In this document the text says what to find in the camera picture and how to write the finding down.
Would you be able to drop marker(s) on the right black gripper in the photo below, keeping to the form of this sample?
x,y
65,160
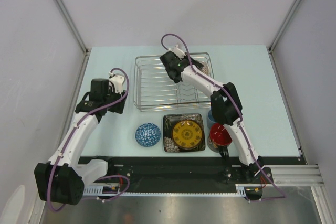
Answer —
x,y
197,64

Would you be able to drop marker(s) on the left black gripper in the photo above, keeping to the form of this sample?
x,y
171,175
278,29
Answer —
x,y
117,109

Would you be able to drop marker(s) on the red patterned small bowl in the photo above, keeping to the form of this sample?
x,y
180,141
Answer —
x,y
204,68

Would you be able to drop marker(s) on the metal wire dish rack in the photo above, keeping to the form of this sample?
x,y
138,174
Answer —
x,y
155,91

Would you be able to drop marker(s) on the black floral square plate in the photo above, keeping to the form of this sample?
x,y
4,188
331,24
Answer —
x,y
169,121

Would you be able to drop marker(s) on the blue patterned small bowl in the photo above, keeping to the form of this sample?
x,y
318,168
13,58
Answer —
x,y
148,135

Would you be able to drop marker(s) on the yellow round plate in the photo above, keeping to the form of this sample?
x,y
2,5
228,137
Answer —
x,y
187,134

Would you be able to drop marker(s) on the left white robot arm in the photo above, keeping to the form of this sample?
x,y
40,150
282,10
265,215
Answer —
x,y
60,180

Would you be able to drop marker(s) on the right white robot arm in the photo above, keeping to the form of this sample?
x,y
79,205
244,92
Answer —
x,y
226,107

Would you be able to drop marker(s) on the blue ceramic cup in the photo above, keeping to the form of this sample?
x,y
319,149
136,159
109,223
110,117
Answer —
x,y
210,121

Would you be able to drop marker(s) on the red black mug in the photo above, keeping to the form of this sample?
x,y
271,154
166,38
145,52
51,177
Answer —
x,y
219,140

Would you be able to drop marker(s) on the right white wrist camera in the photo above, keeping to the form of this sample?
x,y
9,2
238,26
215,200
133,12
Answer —
x,y
178,51

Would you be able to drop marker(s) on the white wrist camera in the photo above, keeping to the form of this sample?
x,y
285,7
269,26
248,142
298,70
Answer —
x,y
116,82
178,51

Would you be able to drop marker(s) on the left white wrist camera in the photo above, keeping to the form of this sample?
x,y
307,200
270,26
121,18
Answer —
x,y
116,82

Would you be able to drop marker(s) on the right aluminium frame post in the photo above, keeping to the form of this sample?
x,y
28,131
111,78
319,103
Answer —
x,y
285,24

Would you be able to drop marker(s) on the aluminium frame post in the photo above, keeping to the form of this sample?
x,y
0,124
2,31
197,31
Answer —
x,y
285,24
71,25

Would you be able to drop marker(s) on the left aluminium frame post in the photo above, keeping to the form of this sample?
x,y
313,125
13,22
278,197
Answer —
x,y
71,25

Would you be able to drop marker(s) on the white slotted cable duct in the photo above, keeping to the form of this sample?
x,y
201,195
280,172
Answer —
x,y
96,190

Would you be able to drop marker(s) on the aluminium extrusion rail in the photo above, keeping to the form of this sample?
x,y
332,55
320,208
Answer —
x,y
296,175

